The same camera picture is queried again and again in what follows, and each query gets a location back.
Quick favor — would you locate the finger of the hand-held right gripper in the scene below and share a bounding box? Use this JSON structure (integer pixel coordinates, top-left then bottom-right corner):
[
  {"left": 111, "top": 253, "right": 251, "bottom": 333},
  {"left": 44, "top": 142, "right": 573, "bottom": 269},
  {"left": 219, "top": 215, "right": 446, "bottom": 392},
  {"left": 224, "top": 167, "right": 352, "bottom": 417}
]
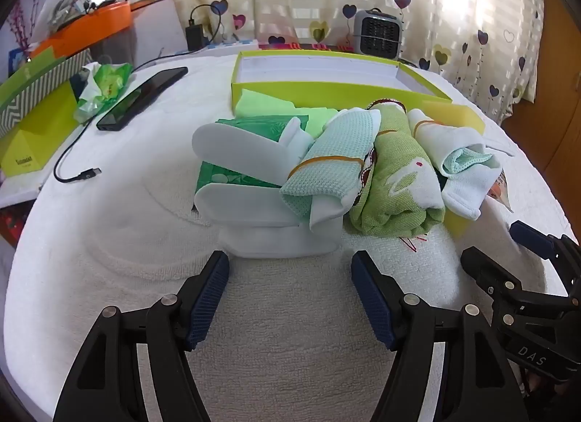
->
[
  {"left": 508, "top": 221, "right": 581, "bottom": 299},
  {"left": 460, "top": 246, "right": 568, "bottom": 310}
]

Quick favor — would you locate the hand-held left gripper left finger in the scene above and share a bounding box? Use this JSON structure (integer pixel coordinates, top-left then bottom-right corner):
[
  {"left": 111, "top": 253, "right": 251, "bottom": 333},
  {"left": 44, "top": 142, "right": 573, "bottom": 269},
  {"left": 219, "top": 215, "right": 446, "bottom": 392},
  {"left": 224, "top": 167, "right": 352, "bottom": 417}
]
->
[{"left": 52, "top": 249, "right": 230, "bottom": 422}]

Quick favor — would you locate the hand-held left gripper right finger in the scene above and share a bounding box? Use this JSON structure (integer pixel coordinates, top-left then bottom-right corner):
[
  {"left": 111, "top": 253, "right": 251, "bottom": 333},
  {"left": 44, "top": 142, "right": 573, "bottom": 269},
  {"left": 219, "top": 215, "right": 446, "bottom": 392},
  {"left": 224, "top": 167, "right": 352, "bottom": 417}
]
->
[{"left": 350, "top": 249, "right": 532, "bottom": 422}]

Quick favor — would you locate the clear orange print packet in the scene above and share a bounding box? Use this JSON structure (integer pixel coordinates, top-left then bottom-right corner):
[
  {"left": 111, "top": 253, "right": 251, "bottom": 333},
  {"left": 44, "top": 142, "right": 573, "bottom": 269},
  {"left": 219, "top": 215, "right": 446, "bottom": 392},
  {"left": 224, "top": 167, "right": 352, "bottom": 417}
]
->
[{"left": 485, "top": 168, "right": 516, "bottom": 214}]

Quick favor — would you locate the white mint cloth roll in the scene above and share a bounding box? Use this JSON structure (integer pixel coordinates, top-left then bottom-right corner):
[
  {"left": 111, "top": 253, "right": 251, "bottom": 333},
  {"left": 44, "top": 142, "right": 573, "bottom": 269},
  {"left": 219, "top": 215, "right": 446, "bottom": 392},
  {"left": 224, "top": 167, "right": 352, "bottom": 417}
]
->
[{"left": 406, "top": 109, "right": 504, "bottom": 222}]

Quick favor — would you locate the green rabbit print towel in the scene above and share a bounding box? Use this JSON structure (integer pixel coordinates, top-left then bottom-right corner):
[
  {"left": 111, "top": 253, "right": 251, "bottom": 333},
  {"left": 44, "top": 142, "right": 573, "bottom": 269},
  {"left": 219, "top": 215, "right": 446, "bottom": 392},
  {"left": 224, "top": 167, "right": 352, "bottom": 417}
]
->
[{"left": 347, "top": 100, "right": 446, "bottom": 238}]

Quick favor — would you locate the mint mesh cloth roll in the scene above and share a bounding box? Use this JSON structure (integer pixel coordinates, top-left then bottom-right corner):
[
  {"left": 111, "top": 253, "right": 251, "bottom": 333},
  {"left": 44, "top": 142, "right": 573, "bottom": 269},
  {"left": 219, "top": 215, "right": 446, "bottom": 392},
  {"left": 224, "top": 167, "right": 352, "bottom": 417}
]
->
[{"left": 279, "top": 108, "right": 382, "bottom": 232}]

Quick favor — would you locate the light green cloth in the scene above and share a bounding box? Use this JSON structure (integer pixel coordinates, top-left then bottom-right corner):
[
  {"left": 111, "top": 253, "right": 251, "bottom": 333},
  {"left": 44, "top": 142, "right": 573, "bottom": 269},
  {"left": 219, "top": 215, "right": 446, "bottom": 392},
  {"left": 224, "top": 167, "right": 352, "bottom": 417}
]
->
[{"left": 235, "top": 90, "right": 339, "bottom": 137}]

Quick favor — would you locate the lime green shallow box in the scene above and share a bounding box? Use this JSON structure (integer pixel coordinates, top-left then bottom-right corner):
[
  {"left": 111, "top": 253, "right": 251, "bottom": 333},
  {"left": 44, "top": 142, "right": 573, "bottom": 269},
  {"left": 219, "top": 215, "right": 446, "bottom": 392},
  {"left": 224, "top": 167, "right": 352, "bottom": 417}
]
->
[{"left": 231, "top": 50, "right": 454, "bottom": 107}]

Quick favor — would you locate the wooden wardrobe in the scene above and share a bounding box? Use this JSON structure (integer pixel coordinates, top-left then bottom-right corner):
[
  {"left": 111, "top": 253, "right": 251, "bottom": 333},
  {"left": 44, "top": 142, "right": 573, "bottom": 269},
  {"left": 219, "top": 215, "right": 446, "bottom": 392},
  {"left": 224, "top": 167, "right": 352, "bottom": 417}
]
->
[{"left": 499, "top": 0, "right": 581, "bottom": 187}]

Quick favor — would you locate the black smartphone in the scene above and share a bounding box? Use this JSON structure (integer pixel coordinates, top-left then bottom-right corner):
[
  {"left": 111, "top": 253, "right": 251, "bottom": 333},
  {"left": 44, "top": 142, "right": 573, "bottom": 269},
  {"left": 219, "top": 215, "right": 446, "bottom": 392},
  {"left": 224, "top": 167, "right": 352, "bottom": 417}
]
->
[{"left": 96, "top": 66, "right": 189, "bottom": 132}]

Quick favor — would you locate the lime cardboard box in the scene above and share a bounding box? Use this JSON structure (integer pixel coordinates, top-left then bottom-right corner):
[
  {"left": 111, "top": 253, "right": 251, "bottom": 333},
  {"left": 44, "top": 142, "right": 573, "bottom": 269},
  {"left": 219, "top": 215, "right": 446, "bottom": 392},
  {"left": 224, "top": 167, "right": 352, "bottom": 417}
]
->
[{"left": 0, "top": 81, "right": 80, "bottom": 178}]

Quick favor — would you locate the crumpled green plastic bag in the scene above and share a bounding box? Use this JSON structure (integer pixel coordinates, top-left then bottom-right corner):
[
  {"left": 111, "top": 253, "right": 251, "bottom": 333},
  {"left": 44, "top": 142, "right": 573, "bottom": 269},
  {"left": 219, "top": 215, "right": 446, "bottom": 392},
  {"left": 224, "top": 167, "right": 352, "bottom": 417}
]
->
[{"left": 74, "top": 62, "right": 133, "bottom": 123}]

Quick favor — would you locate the small grey space heater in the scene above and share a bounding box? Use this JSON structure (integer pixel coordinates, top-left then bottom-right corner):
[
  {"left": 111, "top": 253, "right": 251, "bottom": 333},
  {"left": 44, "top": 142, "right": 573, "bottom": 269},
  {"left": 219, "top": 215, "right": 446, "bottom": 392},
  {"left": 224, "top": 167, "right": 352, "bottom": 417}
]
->
[{"left": 353, "top": 9, "right": 404, "bottom": 61}]

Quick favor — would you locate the white blue power strip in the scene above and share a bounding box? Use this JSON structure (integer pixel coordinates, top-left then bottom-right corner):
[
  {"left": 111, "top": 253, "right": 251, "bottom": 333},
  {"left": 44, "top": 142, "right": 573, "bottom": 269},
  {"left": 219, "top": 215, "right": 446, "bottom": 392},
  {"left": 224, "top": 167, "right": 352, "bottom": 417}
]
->
[{"left": 206, "top": 38, "right": 257, "bottom": 49}]

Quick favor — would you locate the colourful plaid cloth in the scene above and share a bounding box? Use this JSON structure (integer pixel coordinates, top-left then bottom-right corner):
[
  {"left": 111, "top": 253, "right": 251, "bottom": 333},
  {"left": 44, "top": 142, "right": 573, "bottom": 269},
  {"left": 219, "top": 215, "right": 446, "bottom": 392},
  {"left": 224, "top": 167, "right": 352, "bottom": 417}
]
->
[{"left": 259, "top": 42, "right": 355, "bottom": 53}]

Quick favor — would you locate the black charger adapter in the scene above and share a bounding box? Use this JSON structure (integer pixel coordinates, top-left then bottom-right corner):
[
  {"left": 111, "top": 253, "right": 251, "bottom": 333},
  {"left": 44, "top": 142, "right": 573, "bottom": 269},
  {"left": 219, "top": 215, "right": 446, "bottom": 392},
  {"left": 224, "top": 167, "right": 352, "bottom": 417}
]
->
[{"left": 185, "top": 3, "right": 228, "bottom": 51}]

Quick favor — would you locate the lime chevron pattern box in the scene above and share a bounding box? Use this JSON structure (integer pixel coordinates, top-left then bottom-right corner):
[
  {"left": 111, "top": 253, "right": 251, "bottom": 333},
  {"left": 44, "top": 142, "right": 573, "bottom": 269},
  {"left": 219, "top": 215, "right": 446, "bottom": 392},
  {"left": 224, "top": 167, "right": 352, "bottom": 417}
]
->
[{"left": 0, "top": 47, "right": 94, "bottom": 137}]

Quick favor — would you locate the orange tray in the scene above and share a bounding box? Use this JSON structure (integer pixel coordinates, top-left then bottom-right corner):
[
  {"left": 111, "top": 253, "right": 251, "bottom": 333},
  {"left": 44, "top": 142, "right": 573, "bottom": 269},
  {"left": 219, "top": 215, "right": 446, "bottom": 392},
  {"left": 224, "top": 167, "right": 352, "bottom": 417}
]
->
[{"left": 29, "top": 1, "right": 132, "bottom": 60}]

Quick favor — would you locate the pink twig decoration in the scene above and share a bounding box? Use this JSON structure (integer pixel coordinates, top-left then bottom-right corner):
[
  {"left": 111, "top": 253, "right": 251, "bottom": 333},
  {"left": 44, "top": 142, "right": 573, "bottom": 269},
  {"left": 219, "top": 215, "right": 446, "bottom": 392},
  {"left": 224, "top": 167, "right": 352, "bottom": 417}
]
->
[{"left": 7, "top": 0, "right": 34, "bottom": 53}]

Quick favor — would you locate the white crumpled paper pile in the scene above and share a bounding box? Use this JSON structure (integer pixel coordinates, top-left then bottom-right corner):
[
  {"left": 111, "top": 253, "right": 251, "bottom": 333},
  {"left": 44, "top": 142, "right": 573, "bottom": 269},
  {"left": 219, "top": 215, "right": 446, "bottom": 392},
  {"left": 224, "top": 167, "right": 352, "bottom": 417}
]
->
[{"left": 36, "top": 0, "right": 146, "bottom": 37}]

